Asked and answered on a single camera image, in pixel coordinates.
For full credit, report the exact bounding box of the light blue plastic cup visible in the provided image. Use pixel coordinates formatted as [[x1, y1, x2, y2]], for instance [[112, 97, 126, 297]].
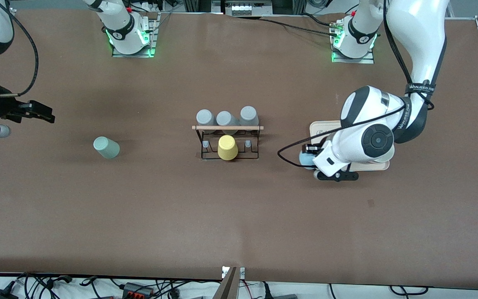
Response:
[[299, 150, 319, 170]]

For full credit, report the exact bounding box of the pale green plastic cup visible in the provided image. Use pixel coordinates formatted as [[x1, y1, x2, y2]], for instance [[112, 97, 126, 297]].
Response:
[[93, 137, 120, 159]]

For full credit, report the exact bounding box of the cream rectangular tray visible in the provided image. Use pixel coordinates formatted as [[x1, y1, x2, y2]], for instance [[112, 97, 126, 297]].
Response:
[[310, 120, 390, 172]]

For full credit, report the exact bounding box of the grey plastic cup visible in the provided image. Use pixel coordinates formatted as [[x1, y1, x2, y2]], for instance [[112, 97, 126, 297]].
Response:
[[216, 111, 240, 127], [239, 106, 260, 126], [196, 109, 215, 127]]

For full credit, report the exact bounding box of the yellow plastic cup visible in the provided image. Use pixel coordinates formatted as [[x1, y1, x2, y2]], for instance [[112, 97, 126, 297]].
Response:
[[217, 135, 239, 161]]

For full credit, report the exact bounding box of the grey power strip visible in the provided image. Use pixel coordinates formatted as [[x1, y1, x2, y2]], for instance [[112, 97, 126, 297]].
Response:
[[231, 1, 263, 16]]

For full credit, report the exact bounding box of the black orange connector block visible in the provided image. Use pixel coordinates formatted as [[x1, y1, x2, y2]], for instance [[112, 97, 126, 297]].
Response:
[[122, 282, 155, 299]]

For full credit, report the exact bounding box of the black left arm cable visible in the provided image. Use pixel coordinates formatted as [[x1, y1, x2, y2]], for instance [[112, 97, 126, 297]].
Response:
[[277, 0, 435, 167]]

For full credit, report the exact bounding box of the black wire cup rack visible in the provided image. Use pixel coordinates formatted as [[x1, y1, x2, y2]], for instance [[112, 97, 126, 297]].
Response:
[[192, 125, 264, 162]]

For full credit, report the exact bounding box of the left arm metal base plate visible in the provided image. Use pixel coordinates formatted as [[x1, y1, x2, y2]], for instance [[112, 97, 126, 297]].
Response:
[[332, 19, 376, 64]]

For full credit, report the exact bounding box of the black cable strap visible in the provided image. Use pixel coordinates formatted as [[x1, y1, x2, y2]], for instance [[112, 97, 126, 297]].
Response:
[[405, 82, 436, 98]]

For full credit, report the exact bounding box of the black braided table cable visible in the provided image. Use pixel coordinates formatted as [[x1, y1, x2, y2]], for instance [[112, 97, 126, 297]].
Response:
[[260, 17, 341, 36]]

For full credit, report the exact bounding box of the white post bracket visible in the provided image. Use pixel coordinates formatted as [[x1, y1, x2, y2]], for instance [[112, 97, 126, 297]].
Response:
[[222, 266, 246, 279]]

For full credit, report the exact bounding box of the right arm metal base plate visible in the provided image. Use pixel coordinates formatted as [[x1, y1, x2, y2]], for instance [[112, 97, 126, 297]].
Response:
[[112, 12, 159, 58]]

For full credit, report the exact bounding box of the wooden camera post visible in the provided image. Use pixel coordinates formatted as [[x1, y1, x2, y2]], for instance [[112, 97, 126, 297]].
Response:
[[212, 267, 238, 299]]

